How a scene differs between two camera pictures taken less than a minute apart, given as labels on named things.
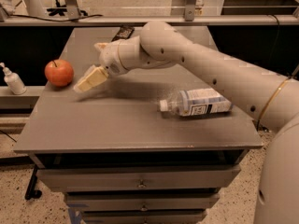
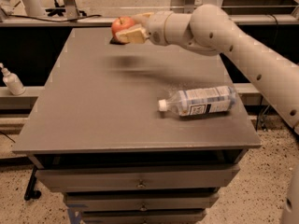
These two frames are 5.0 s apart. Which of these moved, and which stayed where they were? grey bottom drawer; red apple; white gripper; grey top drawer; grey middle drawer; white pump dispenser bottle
Moved: white gripper; red apple
Stayed: grey bottom drawer; grey middle drawer; white pump dispenser bottle; grey top drawer
